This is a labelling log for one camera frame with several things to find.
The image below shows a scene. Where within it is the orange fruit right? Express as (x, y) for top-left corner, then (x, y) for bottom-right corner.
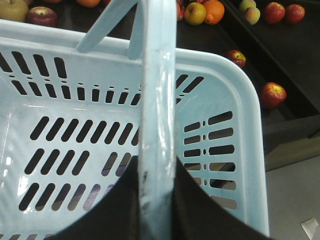
(203, 0), (225, 25)

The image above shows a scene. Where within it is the red chili pepper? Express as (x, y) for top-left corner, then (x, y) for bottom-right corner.
(176, 2), (185, 21)

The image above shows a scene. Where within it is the red apple front left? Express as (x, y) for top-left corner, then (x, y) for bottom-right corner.
(258, 82), (287, 110)

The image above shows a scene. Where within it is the pale peach fruit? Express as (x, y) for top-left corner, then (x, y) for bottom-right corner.
(244, 7), (261, 25)

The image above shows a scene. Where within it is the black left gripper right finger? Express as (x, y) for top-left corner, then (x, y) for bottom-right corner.
(172, 157), (269, 240)

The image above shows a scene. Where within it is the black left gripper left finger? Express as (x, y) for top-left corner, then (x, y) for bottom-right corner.
(48, 156), (139, 240)

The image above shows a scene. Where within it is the red apple behind basket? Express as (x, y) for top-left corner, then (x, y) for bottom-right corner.
(263, 2), (285, 24)

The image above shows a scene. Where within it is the metal floor socket cover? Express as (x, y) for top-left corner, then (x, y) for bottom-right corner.
(300, 217), (320, 240)

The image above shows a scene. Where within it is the red apple near divider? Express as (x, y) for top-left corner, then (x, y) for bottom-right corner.
(225, 49), (247, 69)

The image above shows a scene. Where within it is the black wooden produce display stand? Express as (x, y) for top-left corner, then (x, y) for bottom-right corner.
(0, 0), (320, 171)

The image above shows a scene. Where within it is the red apple right tray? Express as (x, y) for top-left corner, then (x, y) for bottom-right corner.
(284, 4), (305, 25)

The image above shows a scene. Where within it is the light blue plastic basket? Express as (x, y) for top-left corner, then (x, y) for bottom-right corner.
(0, 0), (270, 240)

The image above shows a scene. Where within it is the yellow apple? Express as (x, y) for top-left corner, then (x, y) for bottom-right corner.
(184, 2), (207, 26)

